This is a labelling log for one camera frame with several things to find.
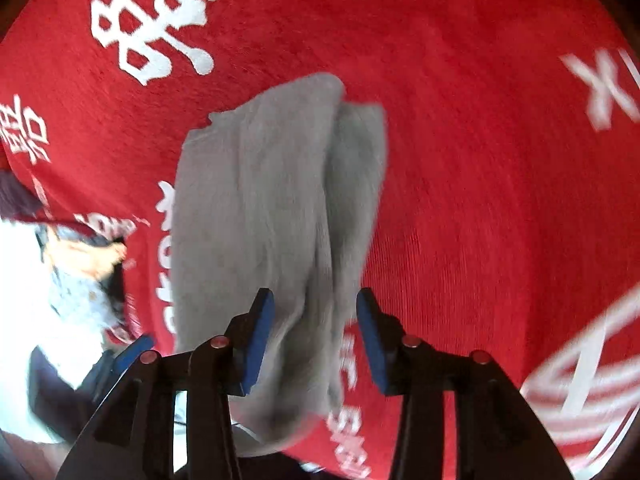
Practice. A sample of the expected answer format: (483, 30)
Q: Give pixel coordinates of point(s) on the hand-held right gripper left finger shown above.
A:
(257, 340)

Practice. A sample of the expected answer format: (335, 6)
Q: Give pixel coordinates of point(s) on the light blue patterned cloth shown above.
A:
(75, 295)

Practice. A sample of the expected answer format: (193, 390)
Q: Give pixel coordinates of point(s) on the grey small garment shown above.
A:
(260, 185)

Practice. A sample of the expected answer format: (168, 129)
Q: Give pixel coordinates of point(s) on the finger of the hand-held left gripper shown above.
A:
(132, 351)

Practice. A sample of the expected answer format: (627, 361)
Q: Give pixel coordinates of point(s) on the dark maroon cloth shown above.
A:
(17, 195)

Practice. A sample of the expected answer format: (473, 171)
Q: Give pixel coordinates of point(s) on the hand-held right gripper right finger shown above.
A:
(372, 345)

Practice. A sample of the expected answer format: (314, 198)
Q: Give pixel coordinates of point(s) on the red printed blanket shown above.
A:
(475, 160)

